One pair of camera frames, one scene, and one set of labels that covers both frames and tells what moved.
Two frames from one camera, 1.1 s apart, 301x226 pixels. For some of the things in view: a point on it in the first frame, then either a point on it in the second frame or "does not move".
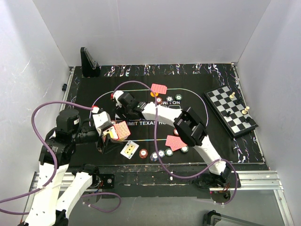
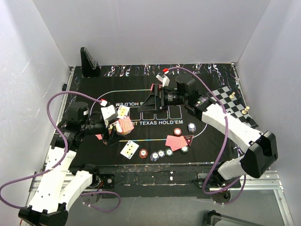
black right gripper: [122, 108] → [150, 104]
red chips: [176, 132] does not move
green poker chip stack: [169, 152] does not move
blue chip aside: [161, 153] does not move
